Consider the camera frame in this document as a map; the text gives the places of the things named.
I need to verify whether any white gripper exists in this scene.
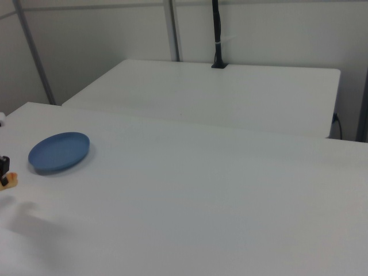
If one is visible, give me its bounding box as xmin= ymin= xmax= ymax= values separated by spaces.
xmin=0 ymin=112 xmax=11 ymax=187

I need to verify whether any orange glazed bread roll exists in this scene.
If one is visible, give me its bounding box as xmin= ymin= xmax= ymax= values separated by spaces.
xmin=0 ymin=171 xmax=20 ymax=192

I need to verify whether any blue round plate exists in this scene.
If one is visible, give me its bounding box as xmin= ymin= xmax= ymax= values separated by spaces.
xmin=28 ymin=132 xmax=91 ymax=175

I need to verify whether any white side table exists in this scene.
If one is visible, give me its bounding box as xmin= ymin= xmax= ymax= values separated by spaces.
xmin=61 ymin=59 xmax=342 ymax=140

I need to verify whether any grey partition frame post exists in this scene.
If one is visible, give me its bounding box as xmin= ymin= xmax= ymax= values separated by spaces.
xmin=163 ymin=0 xmax=181 ymax=62
xmin=12 ymin=0 xmax=57 ymax=106
xmin=355 ymin=66 xmax=368 ymax=143

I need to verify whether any black camera stand pole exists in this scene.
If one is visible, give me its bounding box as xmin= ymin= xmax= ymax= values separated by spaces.
xmin=211 ymin=0 xmax=229 ymax=70

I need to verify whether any white cable tie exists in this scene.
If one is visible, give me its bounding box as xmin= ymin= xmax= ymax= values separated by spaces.
xmin=214 ymin=34 xmax=237 ymax=46

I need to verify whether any black power cable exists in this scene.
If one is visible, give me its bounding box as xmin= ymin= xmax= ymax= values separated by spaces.
xmin=332 ymin=113 xmax=343 ymax=140

